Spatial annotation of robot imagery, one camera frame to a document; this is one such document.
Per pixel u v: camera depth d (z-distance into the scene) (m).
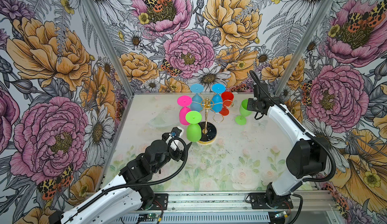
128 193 0.62
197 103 0.76
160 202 0.75
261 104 0.63
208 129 0.99
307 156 0.45
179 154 0.61
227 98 0.97
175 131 0.58
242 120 1.00
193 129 0.76
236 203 0.75
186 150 0.65
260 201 0.74
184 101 0.77
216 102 0.87
